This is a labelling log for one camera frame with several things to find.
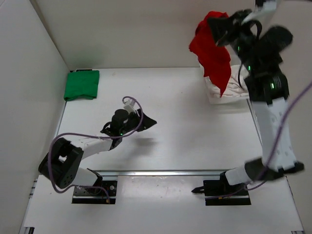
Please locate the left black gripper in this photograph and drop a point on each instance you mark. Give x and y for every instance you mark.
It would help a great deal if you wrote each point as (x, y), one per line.
(147, 122)

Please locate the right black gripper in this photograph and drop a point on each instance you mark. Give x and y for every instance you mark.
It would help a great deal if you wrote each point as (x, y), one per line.
(220, 27)

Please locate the red t shirt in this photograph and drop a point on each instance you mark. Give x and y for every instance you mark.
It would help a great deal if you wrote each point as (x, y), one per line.
(215, 60)

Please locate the green t shirt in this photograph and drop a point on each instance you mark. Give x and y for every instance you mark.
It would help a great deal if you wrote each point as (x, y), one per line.
(82, 85)

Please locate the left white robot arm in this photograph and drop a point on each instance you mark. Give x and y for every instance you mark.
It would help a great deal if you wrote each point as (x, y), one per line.
(64, 159)

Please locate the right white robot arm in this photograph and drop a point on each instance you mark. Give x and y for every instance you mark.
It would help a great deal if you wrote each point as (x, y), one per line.
(268, 90)

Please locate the white t shirt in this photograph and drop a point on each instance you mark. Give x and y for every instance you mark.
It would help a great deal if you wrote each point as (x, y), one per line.
(234, 85)

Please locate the white plastic basket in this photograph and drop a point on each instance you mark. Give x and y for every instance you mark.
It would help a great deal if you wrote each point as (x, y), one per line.
(226, 97)

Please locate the dark table label sticker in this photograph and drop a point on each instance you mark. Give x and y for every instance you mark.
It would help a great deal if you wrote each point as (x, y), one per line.
(83, 70)

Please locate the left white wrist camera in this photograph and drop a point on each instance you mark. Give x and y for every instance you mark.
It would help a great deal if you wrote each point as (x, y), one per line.
(129, 105)

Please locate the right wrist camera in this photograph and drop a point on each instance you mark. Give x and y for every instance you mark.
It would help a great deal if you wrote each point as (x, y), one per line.
(263, 7)

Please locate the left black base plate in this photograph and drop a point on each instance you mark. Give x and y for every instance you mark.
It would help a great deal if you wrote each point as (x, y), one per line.
(97, 196)

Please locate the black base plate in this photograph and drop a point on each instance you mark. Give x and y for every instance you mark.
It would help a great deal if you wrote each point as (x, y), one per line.
(97, 196)
(217, 195)

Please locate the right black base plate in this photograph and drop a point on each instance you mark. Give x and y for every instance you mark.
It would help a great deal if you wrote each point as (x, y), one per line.
(217, 195)

